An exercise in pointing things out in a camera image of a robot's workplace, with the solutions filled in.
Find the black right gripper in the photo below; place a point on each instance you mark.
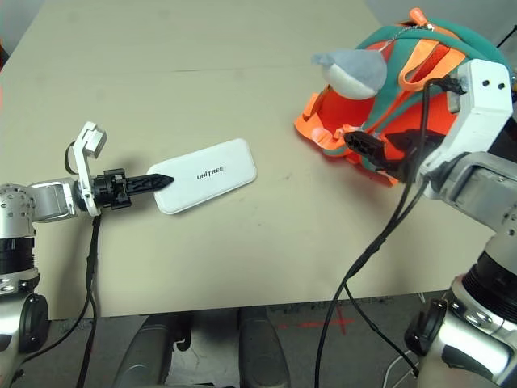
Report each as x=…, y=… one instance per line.
x=410, y=167

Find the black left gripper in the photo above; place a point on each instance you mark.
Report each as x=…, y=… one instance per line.
x=111, y=190

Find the orange and teal backpack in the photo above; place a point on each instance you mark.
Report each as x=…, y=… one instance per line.
x=347, y=107

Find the white Unitree pencil case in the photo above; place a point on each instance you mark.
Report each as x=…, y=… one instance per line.
x=226, y=157

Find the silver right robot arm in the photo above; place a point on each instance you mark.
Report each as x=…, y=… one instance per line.
x=476, y=178

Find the grey robot feet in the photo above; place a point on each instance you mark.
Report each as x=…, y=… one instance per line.
x=149, y=355

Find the red floor tape cross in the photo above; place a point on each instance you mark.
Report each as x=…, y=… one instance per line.
x=341, y=322

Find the grey right robot leg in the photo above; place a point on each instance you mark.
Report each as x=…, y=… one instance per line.
x=262, y=355

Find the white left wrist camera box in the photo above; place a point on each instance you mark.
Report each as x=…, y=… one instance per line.
x=93, y=139

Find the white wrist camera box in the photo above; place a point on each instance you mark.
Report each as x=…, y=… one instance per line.
x=480, y=105
x=93, y=139

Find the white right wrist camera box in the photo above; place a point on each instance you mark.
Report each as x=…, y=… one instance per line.
x=480, y=105

